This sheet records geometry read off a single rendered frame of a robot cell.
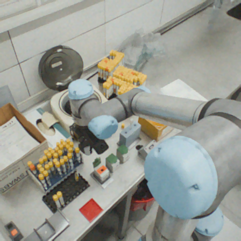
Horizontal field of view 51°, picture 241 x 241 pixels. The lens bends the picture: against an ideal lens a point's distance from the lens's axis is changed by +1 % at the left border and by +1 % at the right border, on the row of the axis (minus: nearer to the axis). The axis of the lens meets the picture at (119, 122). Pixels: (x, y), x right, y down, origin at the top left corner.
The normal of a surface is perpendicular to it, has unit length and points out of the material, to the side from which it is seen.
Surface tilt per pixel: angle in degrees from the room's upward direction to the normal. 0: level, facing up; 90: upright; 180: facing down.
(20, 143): 1
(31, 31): 90
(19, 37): 90
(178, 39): 0
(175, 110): 59
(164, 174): 83
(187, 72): 0
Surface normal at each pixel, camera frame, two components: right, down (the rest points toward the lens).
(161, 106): -0.79, -0.32
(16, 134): 0.07, -0.64
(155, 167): -0.81, 0.34
